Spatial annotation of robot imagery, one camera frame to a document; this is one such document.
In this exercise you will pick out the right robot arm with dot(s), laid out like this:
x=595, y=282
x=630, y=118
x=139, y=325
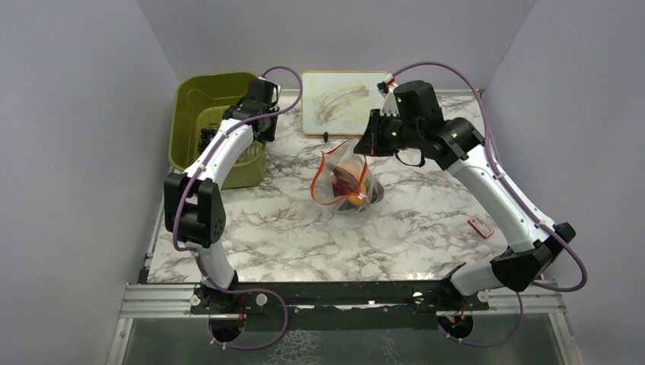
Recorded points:
x=411, y=118

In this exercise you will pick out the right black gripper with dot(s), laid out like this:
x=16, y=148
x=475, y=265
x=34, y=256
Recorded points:
x=370, y=144

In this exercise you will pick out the small red white card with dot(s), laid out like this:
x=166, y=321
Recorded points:
x=479, y=225

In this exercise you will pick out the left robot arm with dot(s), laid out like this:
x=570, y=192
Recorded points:
x=193, y=206

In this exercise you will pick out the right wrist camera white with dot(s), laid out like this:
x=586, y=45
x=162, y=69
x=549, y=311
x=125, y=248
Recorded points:
x=386, y=88

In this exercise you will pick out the clear zip bag orange zipper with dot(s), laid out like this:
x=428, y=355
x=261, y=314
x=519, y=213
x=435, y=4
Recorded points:
x=342, y=155

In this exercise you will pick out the orange toy carrot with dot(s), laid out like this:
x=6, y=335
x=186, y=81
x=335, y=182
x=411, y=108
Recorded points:
x=357, y=200

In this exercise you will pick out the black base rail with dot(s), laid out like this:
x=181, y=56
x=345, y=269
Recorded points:
x=329, y=306

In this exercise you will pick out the framed painting on stand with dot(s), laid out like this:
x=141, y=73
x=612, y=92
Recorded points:
x=339, y=102

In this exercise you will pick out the black toy grape bunch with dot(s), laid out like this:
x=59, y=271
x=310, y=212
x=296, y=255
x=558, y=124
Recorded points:
x=205, y=138

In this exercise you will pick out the olive green plastic bin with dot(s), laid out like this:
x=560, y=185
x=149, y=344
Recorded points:
x=200, y=103

